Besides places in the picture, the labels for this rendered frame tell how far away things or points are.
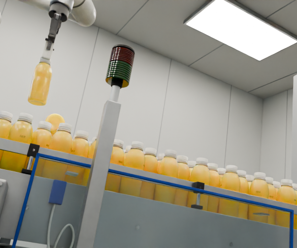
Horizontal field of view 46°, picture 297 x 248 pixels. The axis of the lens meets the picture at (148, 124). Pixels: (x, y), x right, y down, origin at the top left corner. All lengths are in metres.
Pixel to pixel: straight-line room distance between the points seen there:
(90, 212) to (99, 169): 0.10
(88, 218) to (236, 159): 4.81
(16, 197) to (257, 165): 5.11
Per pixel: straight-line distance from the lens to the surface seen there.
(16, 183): 0.98
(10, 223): 0.97
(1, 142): 1.02
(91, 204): 0.84
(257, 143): 5.92
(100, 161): 0.85
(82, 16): 1.63
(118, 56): 0.94
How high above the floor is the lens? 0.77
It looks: 19 degrees up
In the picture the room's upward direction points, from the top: 9 degrees clockwise
